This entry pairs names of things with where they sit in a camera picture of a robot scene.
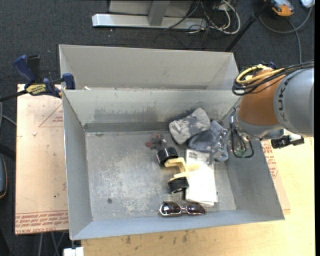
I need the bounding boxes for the brown cardboard board red print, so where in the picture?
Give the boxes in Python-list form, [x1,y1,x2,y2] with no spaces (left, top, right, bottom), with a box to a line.
[14,83,292,236]

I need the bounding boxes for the black cylinder on white bracket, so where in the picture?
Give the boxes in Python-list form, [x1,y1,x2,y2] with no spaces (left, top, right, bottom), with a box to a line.
[270,134,305,150]

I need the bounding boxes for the grey mottled sponge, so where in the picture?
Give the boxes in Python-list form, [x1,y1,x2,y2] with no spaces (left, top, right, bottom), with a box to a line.
[168,107,212,146]

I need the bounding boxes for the small grey and red toy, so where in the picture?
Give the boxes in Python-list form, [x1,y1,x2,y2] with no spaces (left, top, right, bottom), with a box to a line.
[144,132,168,150]

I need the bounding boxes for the white paper booklet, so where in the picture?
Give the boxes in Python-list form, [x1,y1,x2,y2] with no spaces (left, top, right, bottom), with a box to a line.
[184,148,219,208]

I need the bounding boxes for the dark red sunglasses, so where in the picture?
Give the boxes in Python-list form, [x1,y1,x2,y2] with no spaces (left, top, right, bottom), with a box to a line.
[157,200,208,217]

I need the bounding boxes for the blue-grey cloth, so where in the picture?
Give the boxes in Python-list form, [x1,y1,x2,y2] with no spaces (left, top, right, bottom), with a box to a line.
[187,119,230,162]

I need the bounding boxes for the grey metal bin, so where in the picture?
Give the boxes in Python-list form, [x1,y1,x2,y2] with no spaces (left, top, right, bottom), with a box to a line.
[58,44,286,241]

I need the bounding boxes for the black and cream plastic toy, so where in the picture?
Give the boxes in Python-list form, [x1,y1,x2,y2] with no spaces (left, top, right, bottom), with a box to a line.
[156,146,201,196]

